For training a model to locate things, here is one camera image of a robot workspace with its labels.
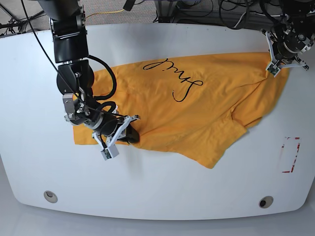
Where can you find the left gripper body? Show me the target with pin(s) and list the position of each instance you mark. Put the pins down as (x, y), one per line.
(293, 37)

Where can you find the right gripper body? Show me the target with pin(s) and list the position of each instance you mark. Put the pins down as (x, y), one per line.
(99, 117)

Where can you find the right table grommet hole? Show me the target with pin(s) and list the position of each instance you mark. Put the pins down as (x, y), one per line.
(266, 202)

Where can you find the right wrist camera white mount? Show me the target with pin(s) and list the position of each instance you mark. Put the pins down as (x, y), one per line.
(109, 131)

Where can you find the left table grommet hole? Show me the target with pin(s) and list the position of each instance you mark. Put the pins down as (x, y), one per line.
(50, 197)

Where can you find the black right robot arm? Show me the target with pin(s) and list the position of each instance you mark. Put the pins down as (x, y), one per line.
(75, 77)

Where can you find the yellow T-shirt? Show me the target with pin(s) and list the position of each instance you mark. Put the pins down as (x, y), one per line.
(197, 106)

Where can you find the red tape rectangle marking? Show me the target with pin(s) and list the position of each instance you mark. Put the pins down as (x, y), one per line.
(289, 153)

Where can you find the table grommet hole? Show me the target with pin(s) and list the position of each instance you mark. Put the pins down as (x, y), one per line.
(266, 202)
(50, 197)

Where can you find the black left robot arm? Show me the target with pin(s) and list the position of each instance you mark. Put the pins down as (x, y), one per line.
(298, 9)

